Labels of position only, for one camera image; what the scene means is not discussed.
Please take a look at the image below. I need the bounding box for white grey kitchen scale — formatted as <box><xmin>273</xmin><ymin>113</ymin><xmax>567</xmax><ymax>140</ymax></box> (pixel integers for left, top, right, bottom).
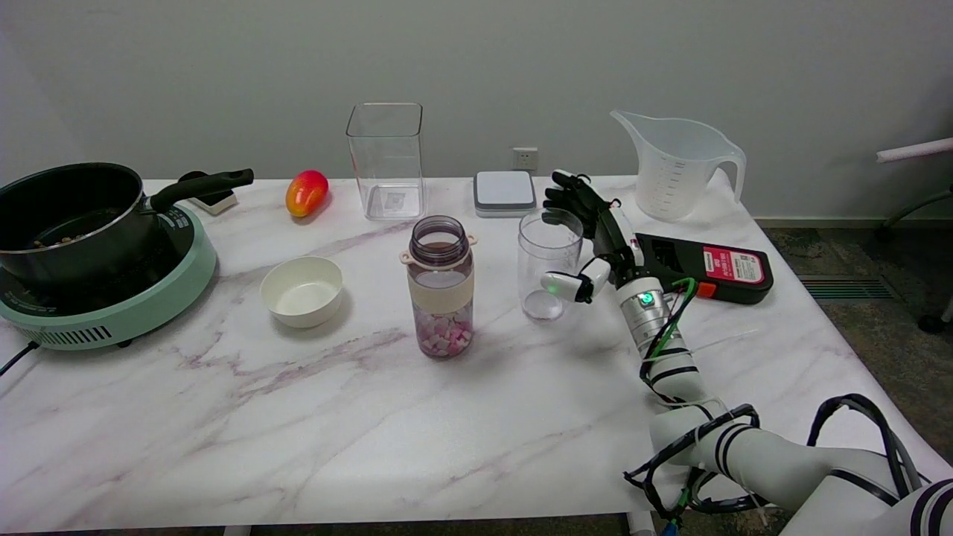
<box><xmin>473</xmin><ymin>170</ymin><xmax>538</xmax><ymax>219</ymax></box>

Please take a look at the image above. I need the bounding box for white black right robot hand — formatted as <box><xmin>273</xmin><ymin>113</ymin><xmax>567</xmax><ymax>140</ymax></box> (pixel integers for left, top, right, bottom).
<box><xmin>541</xmin><ymin>170</ymin><xmax>646</xmax><ymax>304</ymax></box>

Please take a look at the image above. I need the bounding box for small clear measuring cup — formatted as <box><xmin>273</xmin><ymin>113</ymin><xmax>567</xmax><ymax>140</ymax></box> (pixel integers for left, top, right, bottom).
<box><xmin>517</xmin><ymin>208</ymin><xmax>585</xmax><ymax>323</ymax></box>

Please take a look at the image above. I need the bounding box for white bowl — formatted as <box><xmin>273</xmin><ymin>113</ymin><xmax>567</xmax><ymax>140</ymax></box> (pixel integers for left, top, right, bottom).
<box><xmin>260</xmin><ymin>256</ymin><xmax>345</xmax><ymax>329</ymax></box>

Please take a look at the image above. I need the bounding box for small white black gadget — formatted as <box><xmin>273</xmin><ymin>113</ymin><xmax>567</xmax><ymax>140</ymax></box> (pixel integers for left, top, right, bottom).
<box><xmin>179</xmin><ymin>171</ymin><xmax>239</xmax><ymax>216</ymax></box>

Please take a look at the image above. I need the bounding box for mint green induction cooker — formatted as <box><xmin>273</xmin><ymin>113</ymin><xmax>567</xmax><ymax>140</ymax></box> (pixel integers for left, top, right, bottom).
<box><xmin>0</xmin><ymin>202</ymin><xmax>218</xmax><ymax>351</ymax></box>

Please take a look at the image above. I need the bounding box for black chair base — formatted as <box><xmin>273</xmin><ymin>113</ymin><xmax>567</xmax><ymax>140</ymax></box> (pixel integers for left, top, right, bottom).
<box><xmin>875</xmin><ymin>185</ymin><xmax>953</xmax><ymax>334</ymax></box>

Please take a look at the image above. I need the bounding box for clear square plastic container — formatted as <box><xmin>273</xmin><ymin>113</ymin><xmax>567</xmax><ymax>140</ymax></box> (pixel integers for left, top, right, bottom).
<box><xmin>346</xmin><ymin>103</ymin><xmax>426</xmax><ymax>222</ymax></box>

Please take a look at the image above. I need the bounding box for green robot cable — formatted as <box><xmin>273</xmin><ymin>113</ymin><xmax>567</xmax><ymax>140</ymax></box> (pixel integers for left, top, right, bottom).
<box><xmin>646</xmin><ymin>278</ymin><xmax>701</xmax><ymax>360</ymax></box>

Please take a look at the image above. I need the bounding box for black saucepan with handle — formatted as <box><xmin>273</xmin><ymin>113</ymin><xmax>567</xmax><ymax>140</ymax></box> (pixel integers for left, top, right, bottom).
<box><xmin>0</xmin><ymin>162</ymin><xmax>255</xmax><ymax>293</ymax></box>

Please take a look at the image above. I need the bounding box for red yellow mango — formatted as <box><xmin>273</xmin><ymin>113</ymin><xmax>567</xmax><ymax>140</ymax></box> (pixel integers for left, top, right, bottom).
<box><xmin>285</xmin><ymin>170</ymin><xmax>330</xmax><ymax>218</ymax></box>

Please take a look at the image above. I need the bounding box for large translucent measuring jug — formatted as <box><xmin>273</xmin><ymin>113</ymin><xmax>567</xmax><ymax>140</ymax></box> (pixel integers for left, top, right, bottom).
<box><xmin>611</xmin><ymin>109</ymin><xmax>747</xmax><ymax>223</ymax></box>

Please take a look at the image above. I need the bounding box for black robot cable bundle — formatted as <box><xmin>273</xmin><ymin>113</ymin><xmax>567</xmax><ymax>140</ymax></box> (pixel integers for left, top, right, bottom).
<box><xmin>624</xmin><ymin>350</ymin><xmax>931</xmax><ymax>523</ymax></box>

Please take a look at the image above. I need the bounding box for black device with red label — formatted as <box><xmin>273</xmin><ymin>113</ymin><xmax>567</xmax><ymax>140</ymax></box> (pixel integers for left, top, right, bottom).
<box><xmin>635</xmin><ymin>232</ymin><xmax>774</xmax><ymax>306</ymax></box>

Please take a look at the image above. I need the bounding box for white padded chair armrest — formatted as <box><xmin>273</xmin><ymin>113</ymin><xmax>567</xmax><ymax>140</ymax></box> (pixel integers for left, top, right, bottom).
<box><xmin>876</xmin><ymin>138</ymin><xmax>953</xmax><ymax>164</ymax></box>

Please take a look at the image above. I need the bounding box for black cooker power cord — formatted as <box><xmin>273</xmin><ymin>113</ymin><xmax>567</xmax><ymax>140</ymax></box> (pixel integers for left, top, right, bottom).
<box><xmin>0</xmin><ymin>341</ymin><xmax>39</xmax><ymax>376</ymax></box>

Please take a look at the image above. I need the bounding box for clear bottle with pink candies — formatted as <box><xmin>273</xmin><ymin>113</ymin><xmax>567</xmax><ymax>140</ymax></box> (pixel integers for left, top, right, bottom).
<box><xmin>400</xmin><ymin>215</ymin><xmax>478</xmax><ymax>360</ymax></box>

